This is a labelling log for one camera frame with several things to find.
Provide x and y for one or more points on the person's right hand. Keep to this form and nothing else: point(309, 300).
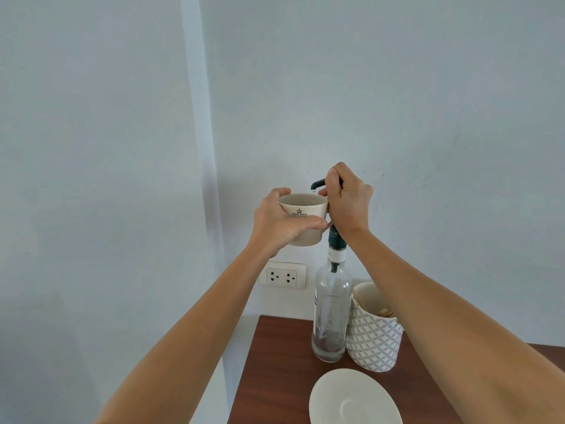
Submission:
point(351, 207)

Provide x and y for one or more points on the person's left hand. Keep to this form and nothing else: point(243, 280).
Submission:
point(269, 222)

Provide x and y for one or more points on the person's right fingers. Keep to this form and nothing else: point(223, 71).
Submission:
point(342, 176)

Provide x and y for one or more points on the person's left thumb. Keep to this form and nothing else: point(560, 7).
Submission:
point(311, 223)

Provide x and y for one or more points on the beige ceramic cup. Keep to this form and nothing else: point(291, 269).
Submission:
point(304, 208)

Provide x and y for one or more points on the dark green bottle pump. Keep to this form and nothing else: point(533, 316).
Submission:
point(337, 249)

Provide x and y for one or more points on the person's right forearm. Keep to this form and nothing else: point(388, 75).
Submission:
point(441, 322)

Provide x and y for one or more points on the person's left forearm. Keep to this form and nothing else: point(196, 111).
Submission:
point(194, 331)

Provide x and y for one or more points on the clear glass bottle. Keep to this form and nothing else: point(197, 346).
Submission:
point(331, 304)

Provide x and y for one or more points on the wooden stir sticks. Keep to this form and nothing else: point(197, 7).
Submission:
point(385, 311)

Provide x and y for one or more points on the white patterned ceramic container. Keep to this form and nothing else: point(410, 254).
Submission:
point(373, 342)

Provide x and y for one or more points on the white saucer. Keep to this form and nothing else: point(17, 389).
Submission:
point(353, 399)

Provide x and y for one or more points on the white wall power outlet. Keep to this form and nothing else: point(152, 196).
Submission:
point(282, 275)

